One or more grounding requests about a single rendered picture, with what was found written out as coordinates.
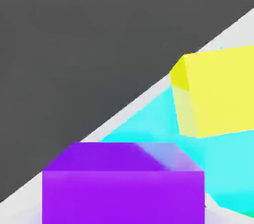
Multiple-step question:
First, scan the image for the small purple cube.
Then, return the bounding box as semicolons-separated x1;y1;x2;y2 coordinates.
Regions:
42;142;205;224

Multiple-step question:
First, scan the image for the small yellow cube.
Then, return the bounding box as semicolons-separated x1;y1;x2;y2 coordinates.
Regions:
169;45;254;139

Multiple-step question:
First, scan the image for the large cyan box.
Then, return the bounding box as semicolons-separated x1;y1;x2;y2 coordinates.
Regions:
98;86;254;219

